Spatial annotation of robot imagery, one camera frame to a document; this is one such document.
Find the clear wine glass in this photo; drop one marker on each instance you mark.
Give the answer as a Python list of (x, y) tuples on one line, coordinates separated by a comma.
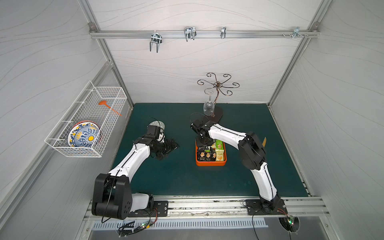
[(209, 105)]

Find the green patterned bowl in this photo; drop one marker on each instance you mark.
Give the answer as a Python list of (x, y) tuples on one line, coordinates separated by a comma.
[(161, 125)]

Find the black cookie packet in box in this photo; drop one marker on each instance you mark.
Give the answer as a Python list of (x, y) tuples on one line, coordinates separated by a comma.
[(201, 156)]

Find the colourful patterned plate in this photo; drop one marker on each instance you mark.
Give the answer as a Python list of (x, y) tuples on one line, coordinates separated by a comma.
[(83, 135)]

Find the metal hook small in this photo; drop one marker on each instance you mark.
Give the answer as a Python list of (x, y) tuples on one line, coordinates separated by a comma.
[(223, 32)]

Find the green cookie packet right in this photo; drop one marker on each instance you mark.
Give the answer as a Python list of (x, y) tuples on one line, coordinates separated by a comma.
[(219, 145)]

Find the metal hook right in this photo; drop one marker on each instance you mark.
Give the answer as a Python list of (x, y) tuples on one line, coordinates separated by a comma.
[(296, 34)]

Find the aluminium top rail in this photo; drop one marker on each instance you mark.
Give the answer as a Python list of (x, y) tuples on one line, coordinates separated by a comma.
[(201, 34)]

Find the orange spatula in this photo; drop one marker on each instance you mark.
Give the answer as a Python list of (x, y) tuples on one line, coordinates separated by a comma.
[(105, 103)]

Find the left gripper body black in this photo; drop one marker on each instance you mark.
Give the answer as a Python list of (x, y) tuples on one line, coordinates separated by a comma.
[(167, 146)]

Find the black cookie packet middle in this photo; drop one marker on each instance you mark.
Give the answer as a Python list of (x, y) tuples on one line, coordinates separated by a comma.
[(210, 154)]

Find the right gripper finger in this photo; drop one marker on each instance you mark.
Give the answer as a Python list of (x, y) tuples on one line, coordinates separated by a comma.
[(200, 142), (209, 141)]

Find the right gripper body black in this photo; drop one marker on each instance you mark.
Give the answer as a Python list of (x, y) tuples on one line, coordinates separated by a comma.
[(202, 139)]

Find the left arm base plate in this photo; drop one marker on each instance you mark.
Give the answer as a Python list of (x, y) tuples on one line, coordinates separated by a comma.
[(154, 208)]

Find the white vent grille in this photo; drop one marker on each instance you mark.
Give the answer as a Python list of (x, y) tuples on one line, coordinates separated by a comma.
[(168, 224)]

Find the metal glass holder stand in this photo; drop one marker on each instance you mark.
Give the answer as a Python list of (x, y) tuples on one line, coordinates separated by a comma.
[(220, 88)]

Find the metal hook left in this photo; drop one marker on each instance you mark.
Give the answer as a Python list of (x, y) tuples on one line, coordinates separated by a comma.
[(156, 40)]

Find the white wire basket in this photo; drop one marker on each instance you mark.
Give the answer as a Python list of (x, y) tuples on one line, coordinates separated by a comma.
[(86, 108)]

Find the golden knife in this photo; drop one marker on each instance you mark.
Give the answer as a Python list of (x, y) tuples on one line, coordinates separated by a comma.
[(264, 142)]

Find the metal hook middle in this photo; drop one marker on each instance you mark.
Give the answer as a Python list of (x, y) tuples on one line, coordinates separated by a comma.
[(190, 33)]

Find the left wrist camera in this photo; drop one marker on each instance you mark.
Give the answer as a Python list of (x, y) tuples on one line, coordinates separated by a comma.
[(153, 131)]

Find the orange storage box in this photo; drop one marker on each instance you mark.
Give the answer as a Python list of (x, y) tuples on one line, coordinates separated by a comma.
[(210, 164)]

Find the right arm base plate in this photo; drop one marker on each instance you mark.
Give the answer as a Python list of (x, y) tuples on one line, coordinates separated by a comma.
[(256, 207)]

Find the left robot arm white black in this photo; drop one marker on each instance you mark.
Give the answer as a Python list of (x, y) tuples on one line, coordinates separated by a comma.
[(113, 196)]

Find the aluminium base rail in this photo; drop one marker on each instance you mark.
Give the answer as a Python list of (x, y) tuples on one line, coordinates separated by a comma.
[(194, 207)]

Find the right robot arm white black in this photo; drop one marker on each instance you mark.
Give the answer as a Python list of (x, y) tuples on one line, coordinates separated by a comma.
[(252, 154)]

